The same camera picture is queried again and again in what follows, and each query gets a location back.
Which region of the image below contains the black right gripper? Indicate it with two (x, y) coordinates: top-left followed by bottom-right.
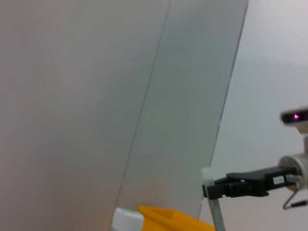
(203, 166), (298, 200)

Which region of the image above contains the silver marker pen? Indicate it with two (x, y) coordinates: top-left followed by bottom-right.
(201, 167), (226, 231)

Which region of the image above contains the clear plastic water bottle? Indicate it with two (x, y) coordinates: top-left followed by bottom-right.
(111, 208), (145, 231)

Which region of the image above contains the yellow plastic storage bin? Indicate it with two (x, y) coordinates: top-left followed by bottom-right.
(138, 205), (216, 231)

